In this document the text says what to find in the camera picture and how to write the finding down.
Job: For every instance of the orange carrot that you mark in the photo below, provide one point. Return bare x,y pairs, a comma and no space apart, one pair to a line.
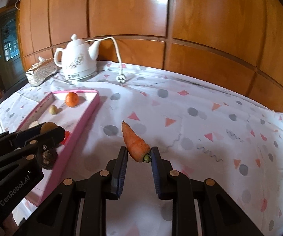
135,143

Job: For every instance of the white floral electric kettle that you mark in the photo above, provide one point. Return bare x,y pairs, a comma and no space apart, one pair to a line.
78,61

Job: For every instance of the orange mandarin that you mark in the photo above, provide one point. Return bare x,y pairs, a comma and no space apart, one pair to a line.
72,99

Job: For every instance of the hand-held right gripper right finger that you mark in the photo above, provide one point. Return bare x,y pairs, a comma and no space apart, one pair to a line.
156,174

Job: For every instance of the cork-topped dark cylinder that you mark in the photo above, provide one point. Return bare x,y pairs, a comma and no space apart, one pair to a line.
34,124

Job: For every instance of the pink shallow tray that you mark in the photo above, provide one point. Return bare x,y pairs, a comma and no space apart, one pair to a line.
80,118

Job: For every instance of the dark brown round fruit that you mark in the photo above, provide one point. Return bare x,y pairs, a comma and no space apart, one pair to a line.
49,159

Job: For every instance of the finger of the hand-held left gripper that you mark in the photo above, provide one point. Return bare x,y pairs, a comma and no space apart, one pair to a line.
18,136
53,135

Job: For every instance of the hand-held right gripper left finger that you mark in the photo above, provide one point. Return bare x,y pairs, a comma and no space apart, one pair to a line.
121,173

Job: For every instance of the ornate cream tissue box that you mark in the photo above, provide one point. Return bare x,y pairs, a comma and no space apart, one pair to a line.
40,73

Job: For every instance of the dark glazed door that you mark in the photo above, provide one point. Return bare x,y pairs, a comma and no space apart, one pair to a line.
8,49

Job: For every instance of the white patterned tablecloth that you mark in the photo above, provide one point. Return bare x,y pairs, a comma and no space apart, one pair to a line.
193,127

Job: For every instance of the small yellow potato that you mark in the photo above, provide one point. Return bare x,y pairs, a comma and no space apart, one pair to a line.
48,127
53,110

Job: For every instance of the red tomato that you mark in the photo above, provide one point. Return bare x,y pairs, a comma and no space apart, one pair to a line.
67,136

